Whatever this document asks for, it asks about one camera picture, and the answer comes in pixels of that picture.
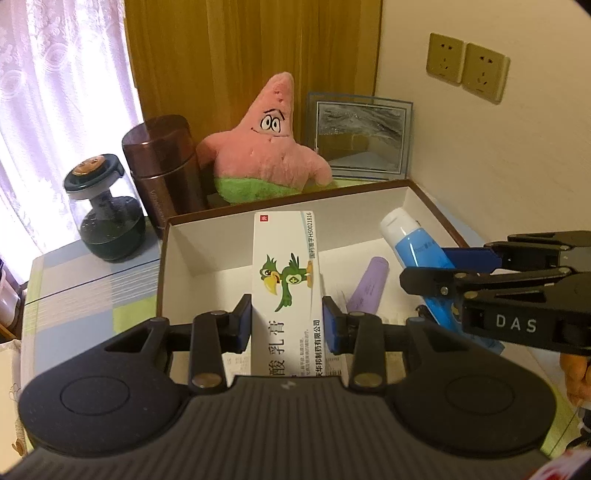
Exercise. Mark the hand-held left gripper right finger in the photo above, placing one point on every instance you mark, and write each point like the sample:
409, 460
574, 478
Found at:
332, 327

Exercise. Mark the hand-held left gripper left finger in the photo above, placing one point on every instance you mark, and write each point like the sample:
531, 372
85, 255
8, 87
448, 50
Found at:
242, 323

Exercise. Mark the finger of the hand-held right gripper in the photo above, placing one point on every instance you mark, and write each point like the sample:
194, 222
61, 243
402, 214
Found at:
471, 258
434, 281

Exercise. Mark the blue squeeze tube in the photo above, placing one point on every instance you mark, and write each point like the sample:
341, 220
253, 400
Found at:
415, 249

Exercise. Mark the brown cardboard box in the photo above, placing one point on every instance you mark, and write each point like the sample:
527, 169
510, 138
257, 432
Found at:
207, 258

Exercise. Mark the white ointment carton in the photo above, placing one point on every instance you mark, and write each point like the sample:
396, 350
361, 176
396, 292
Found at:
286, 258

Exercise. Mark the person's right hand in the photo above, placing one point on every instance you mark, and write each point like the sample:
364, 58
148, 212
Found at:
577, 378

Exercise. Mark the purple squeeze tube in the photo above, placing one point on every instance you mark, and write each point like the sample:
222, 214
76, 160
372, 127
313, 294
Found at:
369, 286

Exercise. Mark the red patterned cloth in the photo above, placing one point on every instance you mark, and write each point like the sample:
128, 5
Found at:
568, 468

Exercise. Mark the glass jar with dark lid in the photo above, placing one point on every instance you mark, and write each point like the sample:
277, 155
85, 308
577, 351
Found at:
111, 230

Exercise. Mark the checkered tablecloth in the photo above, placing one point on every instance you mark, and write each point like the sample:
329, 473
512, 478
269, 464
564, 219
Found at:
83, 286

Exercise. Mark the pink star plush toy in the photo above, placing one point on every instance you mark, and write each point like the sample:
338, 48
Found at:
263, 157

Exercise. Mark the brown metal thermos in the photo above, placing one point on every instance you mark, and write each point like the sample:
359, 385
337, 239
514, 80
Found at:
161, 175

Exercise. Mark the wooden panel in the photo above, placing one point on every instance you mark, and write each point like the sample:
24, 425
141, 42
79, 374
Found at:
207, 55

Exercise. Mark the purple lace curtain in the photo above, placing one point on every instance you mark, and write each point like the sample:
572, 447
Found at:
55, 92

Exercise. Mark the glass picture frame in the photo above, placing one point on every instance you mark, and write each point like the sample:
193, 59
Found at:
360, 124

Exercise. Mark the beige wall socket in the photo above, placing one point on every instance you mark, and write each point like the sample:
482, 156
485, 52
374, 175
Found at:
444, 60
485, 71

